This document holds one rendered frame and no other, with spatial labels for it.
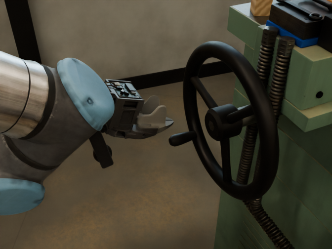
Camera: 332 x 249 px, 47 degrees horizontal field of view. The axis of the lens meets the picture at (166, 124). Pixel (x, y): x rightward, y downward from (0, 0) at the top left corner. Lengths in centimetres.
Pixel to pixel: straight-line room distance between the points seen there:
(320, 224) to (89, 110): 58
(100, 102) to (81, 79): 3
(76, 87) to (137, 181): 129
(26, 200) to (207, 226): 108
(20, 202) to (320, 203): 57
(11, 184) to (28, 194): 3
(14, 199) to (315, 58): 46
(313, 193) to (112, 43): 150
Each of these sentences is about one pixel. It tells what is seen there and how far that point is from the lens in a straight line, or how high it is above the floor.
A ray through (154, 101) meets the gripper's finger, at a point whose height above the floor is 80.
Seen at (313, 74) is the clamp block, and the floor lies 94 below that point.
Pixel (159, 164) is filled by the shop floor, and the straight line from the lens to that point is 177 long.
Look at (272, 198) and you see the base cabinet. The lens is 98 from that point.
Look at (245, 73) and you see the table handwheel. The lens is 58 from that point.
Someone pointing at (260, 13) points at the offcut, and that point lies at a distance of 89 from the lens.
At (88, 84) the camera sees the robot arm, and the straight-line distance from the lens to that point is 46.
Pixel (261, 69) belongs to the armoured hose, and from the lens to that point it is 68.
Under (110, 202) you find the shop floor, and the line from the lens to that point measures 163.
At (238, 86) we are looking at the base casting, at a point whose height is 72.
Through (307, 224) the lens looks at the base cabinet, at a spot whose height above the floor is 55.
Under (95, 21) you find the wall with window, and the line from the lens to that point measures 204.
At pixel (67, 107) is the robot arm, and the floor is 98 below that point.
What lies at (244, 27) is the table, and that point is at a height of 88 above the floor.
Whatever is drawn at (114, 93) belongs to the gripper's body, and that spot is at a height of 87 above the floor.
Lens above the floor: 123
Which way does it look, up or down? 38 degrees down
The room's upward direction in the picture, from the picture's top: straight up
